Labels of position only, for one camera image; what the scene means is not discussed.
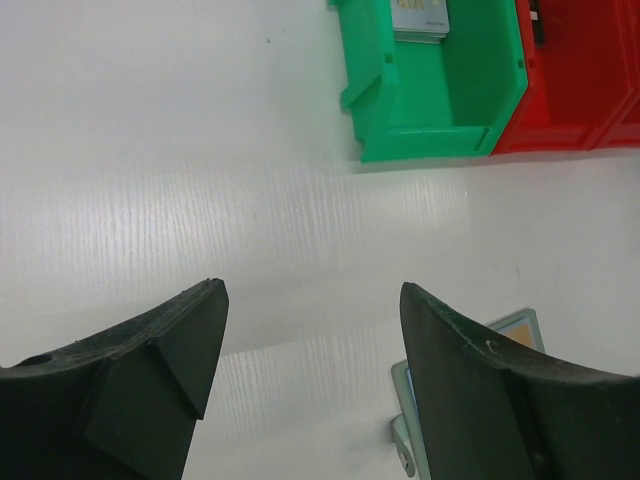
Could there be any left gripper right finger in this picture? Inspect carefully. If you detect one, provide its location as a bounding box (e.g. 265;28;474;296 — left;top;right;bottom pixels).
400;283;639;479

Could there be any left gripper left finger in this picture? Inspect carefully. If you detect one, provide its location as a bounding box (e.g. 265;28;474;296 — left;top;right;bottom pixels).
1;279;229;479

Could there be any green card holder wallet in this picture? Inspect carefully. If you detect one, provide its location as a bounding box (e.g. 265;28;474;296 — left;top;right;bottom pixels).
390;308;545;480

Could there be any silver grey card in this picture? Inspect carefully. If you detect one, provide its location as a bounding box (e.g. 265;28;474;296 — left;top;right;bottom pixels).
390;0;450;44

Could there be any black card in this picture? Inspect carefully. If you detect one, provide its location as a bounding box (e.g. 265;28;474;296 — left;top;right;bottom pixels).
528;0;546;48

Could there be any right red plastic bin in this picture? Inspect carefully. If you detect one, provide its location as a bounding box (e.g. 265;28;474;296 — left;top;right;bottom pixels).
594;93;639;149

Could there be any red plastic bin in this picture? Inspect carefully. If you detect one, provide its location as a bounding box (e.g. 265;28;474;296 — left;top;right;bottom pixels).
594;93;639;149
493;1;639;154

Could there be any green plastic bin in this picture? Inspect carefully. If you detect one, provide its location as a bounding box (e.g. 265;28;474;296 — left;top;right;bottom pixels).
329;1;528;163

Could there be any middle red plastic bin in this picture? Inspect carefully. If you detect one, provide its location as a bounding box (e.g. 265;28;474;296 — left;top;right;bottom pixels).
493;1;639;154

